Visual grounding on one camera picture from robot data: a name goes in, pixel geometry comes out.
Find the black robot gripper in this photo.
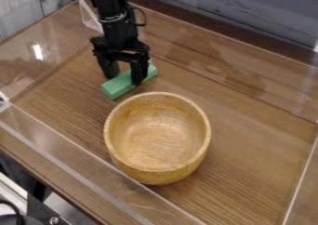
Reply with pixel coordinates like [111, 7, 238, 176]
[91, 16, 150, 86]

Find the green rectangular block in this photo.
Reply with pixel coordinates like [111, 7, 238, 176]
[100, 63, 160, 100]

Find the brown wooden bowl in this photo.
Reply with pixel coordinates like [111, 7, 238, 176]
[103, 92, 211, 185]

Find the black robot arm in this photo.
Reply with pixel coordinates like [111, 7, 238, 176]
[90, 0, 150, 86]

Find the clear acrylic corner bracket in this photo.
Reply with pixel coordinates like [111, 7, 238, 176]
[79, 0, 103, 33]

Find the black metal frame bracket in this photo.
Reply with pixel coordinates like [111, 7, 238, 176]
[27, 200, 71, 225]

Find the black cable lower left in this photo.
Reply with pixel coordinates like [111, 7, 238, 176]
[0, 199, 24, 225]

